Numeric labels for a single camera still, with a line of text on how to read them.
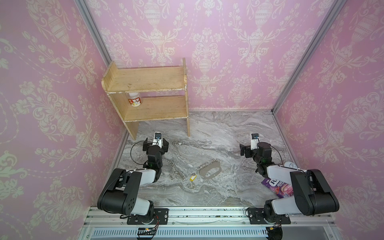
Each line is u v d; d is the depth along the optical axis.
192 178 0.87
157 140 0.76
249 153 0.84
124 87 0.73
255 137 0.80
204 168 0.91
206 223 0.73
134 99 0.91
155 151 0.77
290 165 0.85
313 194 0.43
